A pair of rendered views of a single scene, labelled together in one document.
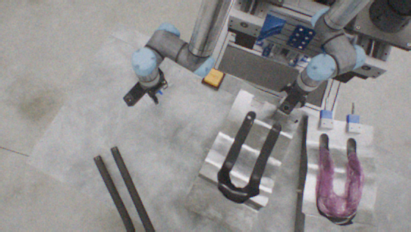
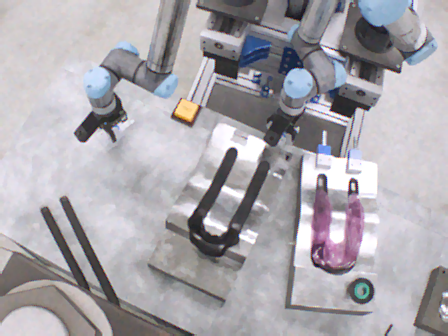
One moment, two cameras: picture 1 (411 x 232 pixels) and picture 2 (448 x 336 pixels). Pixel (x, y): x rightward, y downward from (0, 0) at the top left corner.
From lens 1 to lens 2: 0.47 m
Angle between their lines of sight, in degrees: 9
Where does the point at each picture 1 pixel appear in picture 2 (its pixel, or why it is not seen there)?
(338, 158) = (337, 200)
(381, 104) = (414, 159)
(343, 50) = (321, 65)
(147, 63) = (100, 82)
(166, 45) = (122, 63)
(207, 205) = (177, 262)
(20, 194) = not seen: outside the picture
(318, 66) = (294, 81)
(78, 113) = (24, 159)
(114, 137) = (63, 186)
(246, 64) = (240, 107)
